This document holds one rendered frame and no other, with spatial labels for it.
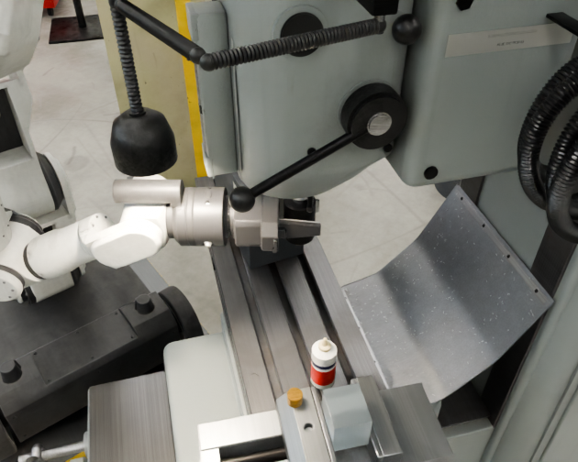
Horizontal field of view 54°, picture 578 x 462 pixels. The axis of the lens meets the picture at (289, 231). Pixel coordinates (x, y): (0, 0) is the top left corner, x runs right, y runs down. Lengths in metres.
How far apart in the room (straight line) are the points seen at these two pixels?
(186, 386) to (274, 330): 0.21
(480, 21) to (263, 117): 0.24
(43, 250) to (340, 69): 0.55
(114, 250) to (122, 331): 0.74
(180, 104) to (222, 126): 1.95
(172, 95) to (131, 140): 2.00
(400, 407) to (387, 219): 1.97
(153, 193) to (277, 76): 0.29
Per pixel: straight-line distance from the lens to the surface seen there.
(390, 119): 0.64
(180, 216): 0.82
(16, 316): 1.75
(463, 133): 0.71
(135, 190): 0.82
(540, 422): 1.22
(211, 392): 1.12
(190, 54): 0.48
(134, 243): 0.84
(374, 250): 2.63
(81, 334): 1.61
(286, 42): 0.49
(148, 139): 0.64
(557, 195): 0.61
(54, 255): 0.95
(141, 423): 1.22
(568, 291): 0.97
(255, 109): 0.64
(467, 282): 1.10
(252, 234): 0.82
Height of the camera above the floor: 1.77
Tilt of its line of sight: 41 degrees down
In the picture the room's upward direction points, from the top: straight up
